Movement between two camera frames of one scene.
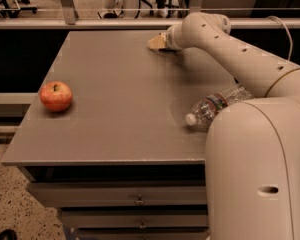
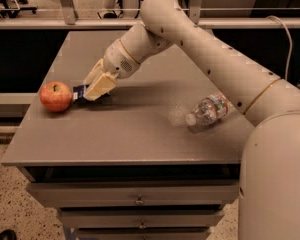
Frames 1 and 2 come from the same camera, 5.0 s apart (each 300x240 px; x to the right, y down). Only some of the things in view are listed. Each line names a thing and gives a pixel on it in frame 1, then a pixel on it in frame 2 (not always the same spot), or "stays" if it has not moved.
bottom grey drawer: (143, 233) stays
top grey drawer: (122, 194) stays
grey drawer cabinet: (121, 162) stays
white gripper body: (172, 38) to (117, 60)
